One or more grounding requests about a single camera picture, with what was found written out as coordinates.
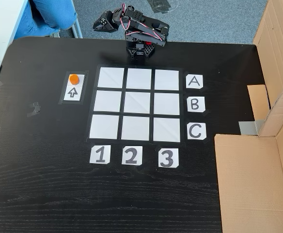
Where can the round orange token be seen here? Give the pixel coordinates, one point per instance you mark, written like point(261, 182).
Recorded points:
point(73, 79)

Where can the white paper grid black tape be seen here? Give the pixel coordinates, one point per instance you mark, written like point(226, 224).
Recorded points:
point(111, 77)

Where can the white furniture leg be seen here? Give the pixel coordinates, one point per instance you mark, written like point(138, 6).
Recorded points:
point(76, 29)

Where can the red black clamp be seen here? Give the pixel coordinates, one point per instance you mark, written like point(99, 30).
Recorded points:
point(147, 43)

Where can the person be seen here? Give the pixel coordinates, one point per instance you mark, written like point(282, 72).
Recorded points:
point(49, 14)

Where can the black floor tape patch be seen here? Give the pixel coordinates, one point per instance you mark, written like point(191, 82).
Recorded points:
point(161, 4)

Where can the white arrow paper sheet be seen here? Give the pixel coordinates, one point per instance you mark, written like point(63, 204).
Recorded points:
point(72, 94)

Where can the white desk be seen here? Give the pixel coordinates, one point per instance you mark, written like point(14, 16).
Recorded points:
point(1, 24)

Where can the paper sheet letter A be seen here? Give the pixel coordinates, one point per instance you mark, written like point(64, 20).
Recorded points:
point(194, 82)

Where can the crumpled tape scraps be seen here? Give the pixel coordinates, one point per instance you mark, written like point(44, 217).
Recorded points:
point(34, 109)

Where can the paper sheet letter B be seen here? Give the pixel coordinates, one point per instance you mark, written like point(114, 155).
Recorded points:
point(196, 104)

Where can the paper sheet number 1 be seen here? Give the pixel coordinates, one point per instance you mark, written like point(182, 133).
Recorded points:
point(100, 154)

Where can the paper sheet number 2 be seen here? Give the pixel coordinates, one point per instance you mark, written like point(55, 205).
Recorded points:
point(132, 155)

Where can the paper sheet letter C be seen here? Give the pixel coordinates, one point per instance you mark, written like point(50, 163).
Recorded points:
point(196, 131)

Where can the paper sheet number 3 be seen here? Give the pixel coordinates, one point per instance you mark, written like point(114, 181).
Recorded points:
point(168, 158)

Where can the brown cardboard box panel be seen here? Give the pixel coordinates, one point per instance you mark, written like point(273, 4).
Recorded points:
point(248, 182)
point(277, 36)

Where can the grey duct tape strip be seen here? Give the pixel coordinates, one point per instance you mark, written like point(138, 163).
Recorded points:
point(249, 127)

